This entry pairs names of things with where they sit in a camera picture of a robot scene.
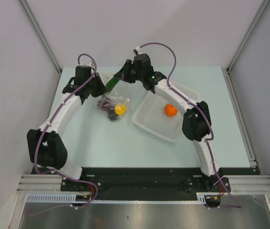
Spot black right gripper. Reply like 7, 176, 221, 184
115, 60, 145, 84

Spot green fake vegetable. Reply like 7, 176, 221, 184
103, 77, 120, 97

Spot dark purple fake grapes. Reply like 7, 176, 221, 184
97, 99, 114, 112

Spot clear zip top bag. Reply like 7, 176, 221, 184
96, 71, 131, 123

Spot yellow fake fruit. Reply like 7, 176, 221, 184
114, 104, 127, 116

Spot orange fake fruit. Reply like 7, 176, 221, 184
164, 103, 178, 117

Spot dark round fake fruit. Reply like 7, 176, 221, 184
108, 113, 119, 121

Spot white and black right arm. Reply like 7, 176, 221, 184
114, 53, 221, 191

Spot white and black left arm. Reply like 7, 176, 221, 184
27, 62, 108, 191

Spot white perforated plastic basket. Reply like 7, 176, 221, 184
132, 81, 199, 143

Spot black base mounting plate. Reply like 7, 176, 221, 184
30, 167, 262, 193

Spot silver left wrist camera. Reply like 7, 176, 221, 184
84, 61, 95, 69

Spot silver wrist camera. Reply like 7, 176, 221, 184
133, 46, 142, 55
84, 61, 95, 69

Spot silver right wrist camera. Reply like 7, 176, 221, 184
133, 46, 142, 55

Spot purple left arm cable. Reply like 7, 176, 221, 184
33, 53, 99, 212

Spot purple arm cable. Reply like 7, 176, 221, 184
137, 42, 243, 208
33, 53, 99, 212

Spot aluminium left corner post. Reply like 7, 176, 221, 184
17, 0, 62, 75

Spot aluminium corner post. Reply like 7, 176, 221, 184
226, 0, 270, 74
17, 0, 62, 75

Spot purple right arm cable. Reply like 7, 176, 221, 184
137, 42, 243, 208

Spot white slotted cable duct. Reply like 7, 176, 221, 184
26, 193, 206, 205

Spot aluminium right corner post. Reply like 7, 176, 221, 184
226, 0, 270, 74

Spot aluminium front frame rail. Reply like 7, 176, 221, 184
17, 175, 270, 195

